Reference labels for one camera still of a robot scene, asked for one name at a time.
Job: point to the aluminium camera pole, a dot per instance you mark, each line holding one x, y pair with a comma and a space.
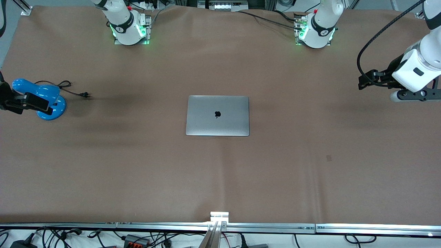
213, 237

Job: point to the shiny metal mount bracket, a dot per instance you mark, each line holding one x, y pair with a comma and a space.
219, 216

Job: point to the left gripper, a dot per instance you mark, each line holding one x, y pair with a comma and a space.
388, 76

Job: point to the grey equipment box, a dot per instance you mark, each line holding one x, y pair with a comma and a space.
224, 5

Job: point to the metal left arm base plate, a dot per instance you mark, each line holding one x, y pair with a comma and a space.
297, 38

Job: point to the brown table cover sheet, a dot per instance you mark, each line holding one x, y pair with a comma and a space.
220, 172

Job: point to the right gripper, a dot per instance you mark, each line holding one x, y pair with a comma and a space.
7, 100

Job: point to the aluminium table edge rail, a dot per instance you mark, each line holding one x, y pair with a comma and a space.
162, 226
268, 228
58, 225
379, 229

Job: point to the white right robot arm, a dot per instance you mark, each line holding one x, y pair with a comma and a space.
122, 20

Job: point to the blue desk lamp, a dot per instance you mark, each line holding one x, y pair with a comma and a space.
48, 91

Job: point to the black power plug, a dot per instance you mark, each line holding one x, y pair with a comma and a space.
243, 241

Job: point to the black power adapter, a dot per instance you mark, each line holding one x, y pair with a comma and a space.
22, 244

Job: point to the grey laptop with black keyboard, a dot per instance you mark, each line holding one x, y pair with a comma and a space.
217, 117

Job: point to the aluminium frame profile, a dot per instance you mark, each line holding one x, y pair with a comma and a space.
26, 8
418, 14

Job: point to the grey orange connector block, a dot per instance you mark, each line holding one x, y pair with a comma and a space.
136, 240

